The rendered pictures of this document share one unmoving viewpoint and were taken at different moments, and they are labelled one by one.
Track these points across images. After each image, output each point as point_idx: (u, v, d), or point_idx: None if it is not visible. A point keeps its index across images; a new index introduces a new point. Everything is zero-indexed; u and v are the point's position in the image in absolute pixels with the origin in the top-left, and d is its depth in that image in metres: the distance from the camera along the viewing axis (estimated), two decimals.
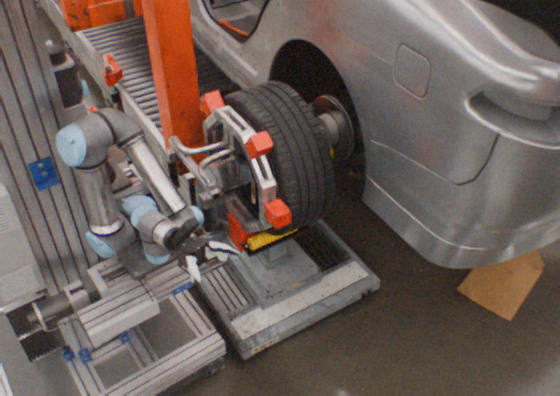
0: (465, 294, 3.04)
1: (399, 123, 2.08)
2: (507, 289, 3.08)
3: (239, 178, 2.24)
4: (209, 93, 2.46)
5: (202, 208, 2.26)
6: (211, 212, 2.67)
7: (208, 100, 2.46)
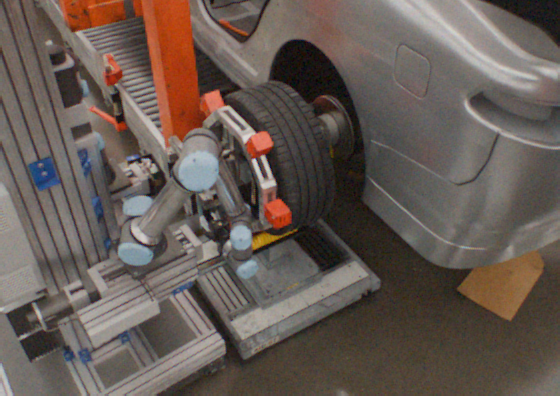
0: (465, 294, 3.04)
1: (399, 123, 2.08)
2: (507, 289, 3.08)
3: (239, 178, 2.24)
4: (209, 93, 2.46)
5: (202, 208, 2.26)
6: (211, 212, 2.67)
7: (208, 100, 2.46)
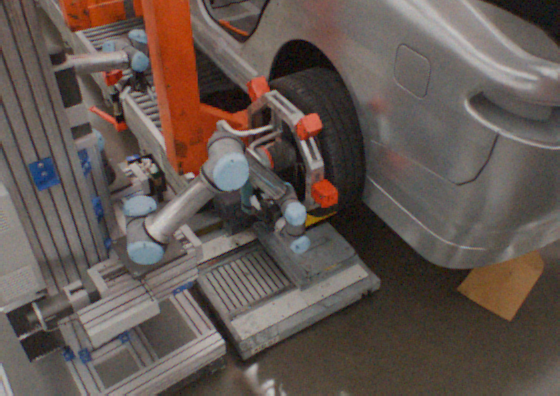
0: (465, 294, 3.04)
1: (399, 123, 2.08)
2: (507, 289, 3.08)
3: (289, 159, 2.33)
4: (255, 79, 2.56)
5: (253, 188, 2.35)
6: None
7: (255, 85, 2.55)
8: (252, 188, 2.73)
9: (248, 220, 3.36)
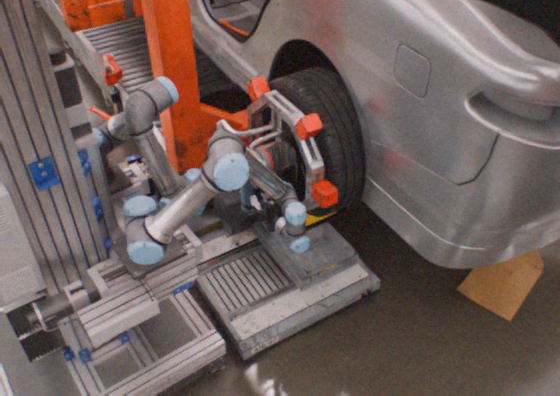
0: (465, 294, 3.04)
1: (399, 123, 2.08)
2: (507, 289, 3.08)
3: (289, 159, 2.33)
4: (255, 78, 2.56)
5: (253, 188, 2.35)
6: None
7: (255, 85, 2.55)
8: (252, 188, 2.73)
9: (248, 220, 3.36)
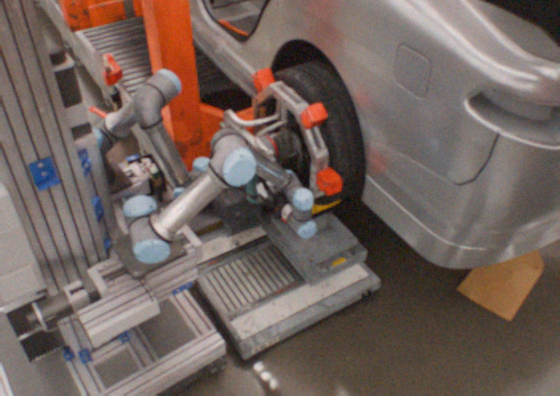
0: (465, 294, 3.04)
1: (399, 123, 2.08)
2: (507, 289, 3.08)
3: (294, 147, 2.38)
4: (261, 70, 2.61)
5: (259, 176, 2.41)
6: None
7: (261, 76, 2.61)
8: (257, 178, 2.78)
9: (248, 220, 3.36)
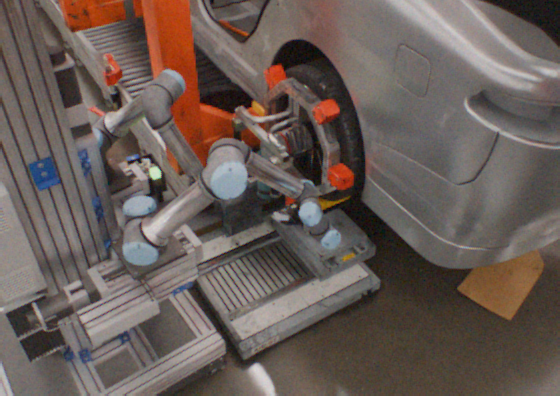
0: (465, 294, 3.04)
1: (399, 123, 2.08)
2: (507, 289, 3.08)
3: (307, 143, 2.41)
4: (273, 66, 2.64)
5: None
6: None
7: (272, 73, 2.63)
8: None
9: (248, 220, 3.36)
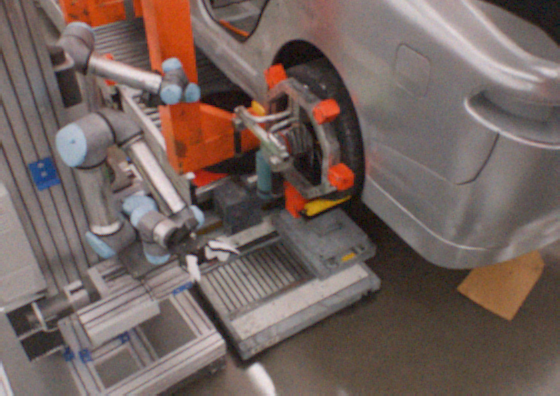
0: (465, 294, 3.04)
1: (399, 123, 2.08)
2: (507, 289, 3.08)
3: (307, 143, 2.41)
4: (273, 66, 2.64)
5: (272, 171, 2.43)
6: (270, 180, 2.84)
7: (272, 73, 2.63)
8: (268, 174, 2.81)
9: (248, 220, 3.36)
